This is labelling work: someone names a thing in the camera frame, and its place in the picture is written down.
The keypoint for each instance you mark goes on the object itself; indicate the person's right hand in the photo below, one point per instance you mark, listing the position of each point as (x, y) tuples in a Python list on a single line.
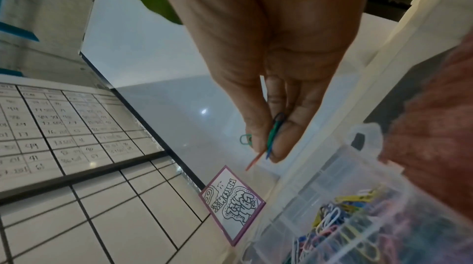
[(277, 23)]

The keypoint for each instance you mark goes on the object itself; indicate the coloured paper clips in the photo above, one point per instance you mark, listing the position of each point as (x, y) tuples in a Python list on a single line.
[(269, 154)]

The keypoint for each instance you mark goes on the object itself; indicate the transparent storage box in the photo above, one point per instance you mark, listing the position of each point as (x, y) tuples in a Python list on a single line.
[(332, 175)]

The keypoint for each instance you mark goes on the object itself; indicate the pile of colourful paper clips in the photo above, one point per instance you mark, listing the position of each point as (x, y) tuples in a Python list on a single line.
[(351, 227)]

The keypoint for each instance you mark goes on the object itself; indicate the pink framed drawing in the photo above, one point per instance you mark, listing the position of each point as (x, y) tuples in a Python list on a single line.
[(232, 204)]

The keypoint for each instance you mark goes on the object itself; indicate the pink ribbed mat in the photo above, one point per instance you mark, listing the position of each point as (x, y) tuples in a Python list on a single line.
[(436, 125)]

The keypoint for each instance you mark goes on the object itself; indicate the blue frame bars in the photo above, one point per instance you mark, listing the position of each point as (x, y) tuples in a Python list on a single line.
[(11, 26)]

